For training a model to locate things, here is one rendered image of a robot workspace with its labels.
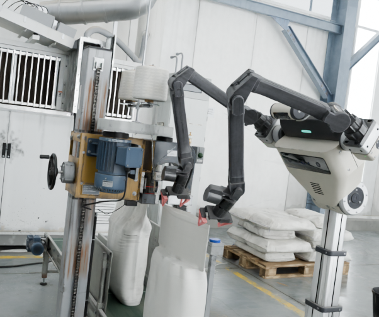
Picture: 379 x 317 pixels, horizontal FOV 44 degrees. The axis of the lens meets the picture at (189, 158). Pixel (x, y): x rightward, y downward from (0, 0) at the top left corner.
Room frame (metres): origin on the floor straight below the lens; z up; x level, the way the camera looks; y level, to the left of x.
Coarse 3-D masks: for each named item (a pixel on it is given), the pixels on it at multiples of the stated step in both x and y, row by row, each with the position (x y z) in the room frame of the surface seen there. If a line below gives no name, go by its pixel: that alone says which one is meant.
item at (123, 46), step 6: (90, 30) 4.65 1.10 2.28; (96, 30) 4.70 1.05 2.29; (102, 30) 4.75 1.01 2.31; (144, 30) 5.55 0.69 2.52; (84, 36) 4.64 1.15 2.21; (108, 36) 4.83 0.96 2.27; (144, 36) 5.46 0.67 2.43; (150, 36) 5.55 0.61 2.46; (84, 42) 4.65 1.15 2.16; (120, 42) 4.95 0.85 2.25; (126, 48) 5.03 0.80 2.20; (132, 54) 5.13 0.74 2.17; (132, 60) 5.24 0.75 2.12; (138, 60) 5.27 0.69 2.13
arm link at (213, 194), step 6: (210, 186) 1.83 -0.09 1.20; (216, 186) 1.84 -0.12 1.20; (222, 186) 1.86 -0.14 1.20; (228, 186) 1.88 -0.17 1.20; (204, 192) 1.86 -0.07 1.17; (210, 192) 1.82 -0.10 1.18; (216, 192) 1.82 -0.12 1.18; (222, 192) 1.82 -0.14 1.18; (228, 192) 1.83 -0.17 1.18; (234, 192) 1.80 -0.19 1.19; (240, 192) 1.80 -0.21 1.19; (204, 198) 1.84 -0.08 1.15; (210, 198) 1.82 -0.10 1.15; (216, 198) 1.82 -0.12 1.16; (234, 198) 1.82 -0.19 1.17
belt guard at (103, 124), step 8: (104, 120) 2.11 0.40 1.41; (112, 120) 2.10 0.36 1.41; (120, 120) 2.11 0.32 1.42; (104, 128) 2.11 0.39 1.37; (112, 128) 2.10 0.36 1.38; (120, 128) 2.10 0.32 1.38; (128, 128) 2.13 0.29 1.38; (136, 128) 2.17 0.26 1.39; (144, 128) 2.24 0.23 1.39; (152, 128) 2.31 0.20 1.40; (160, 128) 2.38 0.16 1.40; (168, 128) 2.46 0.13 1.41; (168, 136) 2.49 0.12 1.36
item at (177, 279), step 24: (168, 216) 2.30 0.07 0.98; (192, 216) 2.20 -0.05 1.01; (168, 240) 2.24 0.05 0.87; (192, 240) 2.06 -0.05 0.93; (168, 264) 2.13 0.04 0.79; (192, 264) 2.05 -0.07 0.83; (168, 288) 2.07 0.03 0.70; (192, 288) 2.02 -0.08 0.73; (144, 312) 2.29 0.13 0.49; (168, 312) 2.04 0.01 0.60; (192, 312) 2.01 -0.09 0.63
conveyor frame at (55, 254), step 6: (48, 234) 3.91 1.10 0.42; (48, 240) 3.88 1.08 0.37; (102, 240) 4.05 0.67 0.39; (48, 246) 3.86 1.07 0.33; (54, 246) 3.58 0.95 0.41; (48, 252) 3.84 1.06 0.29; (54, 252) 3.64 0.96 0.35; (60, 252) 3.41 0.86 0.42; (54, 258) 3.62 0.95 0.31; (60, 258) 3.42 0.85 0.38; (54, 264) 3.52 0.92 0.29; (144, 276) 3.12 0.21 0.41; (144, 282) 3.11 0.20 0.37; (90, 294) 2.64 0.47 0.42; (90, 300) 2.64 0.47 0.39; (90, 306) 2.63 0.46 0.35; (90, 312) 2.62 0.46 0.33; (102, 312) 2.41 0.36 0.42
